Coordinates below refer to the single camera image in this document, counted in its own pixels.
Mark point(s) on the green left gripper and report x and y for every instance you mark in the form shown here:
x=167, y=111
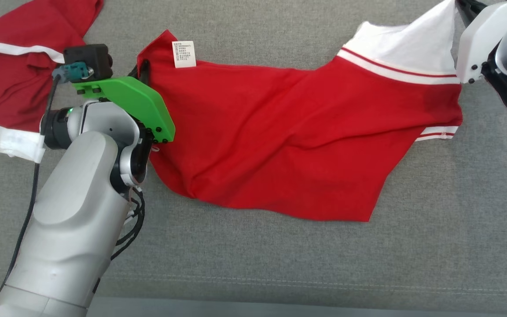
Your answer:
x=139, y=103

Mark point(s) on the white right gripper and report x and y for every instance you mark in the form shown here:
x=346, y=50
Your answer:
x=482, y=35

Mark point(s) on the red white-striped shorts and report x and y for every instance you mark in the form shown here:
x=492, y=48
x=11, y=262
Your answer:
x=11, y=88

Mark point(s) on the red number 23 jersey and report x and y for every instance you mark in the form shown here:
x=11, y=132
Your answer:
x=280, y=132

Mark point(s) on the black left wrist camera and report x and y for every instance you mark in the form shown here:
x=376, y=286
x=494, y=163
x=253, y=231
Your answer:
x=88, y=59

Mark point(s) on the teal left camera connector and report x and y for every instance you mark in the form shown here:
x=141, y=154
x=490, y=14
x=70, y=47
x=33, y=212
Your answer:
x=73, y=71

